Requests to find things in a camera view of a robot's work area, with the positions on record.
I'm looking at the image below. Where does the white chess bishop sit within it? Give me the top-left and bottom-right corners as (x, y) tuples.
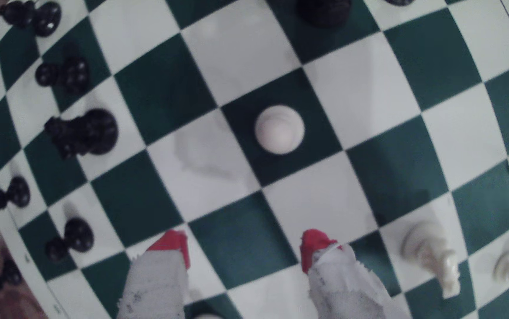
(401, 221), (461, 299)

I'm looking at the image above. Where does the black chess knight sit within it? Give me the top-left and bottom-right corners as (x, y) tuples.
(44, 108), (119, 160)
(296, 0), (353, 28)

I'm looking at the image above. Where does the green and white chessboard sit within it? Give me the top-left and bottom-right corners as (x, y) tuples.
(0, 0), (509, 319)

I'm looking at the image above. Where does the black chess pawn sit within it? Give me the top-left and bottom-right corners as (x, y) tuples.
(34, 57), (90, 95)
(0, 175), (31, 211)
(0, 258), (24, 293)
(44, 217), (95, 263)

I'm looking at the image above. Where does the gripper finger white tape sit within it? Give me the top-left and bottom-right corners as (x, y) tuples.
(300, 228), (410, 319)
(116, 229), (191, 319)

